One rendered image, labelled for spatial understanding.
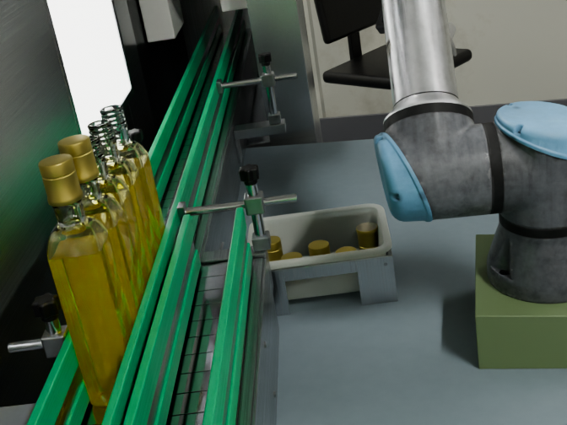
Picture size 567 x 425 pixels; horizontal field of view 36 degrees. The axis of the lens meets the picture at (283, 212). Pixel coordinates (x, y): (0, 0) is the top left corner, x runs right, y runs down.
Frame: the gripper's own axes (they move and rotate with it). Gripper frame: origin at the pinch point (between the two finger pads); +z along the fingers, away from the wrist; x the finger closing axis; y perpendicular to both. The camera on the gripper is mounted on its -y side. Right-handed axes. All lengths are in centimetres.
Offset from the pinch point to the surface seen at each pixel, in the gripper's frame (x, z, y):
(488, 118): 90, 116, 171
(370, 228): -17, 4, -52
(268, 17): 33.3, -14.7, -4.8
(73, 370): -23, -21, -112
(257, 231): -16, -12, -75
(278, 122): 21.8, 0.5, -25.1
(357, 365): -31, 5, -81
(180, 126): 32, -8, -42
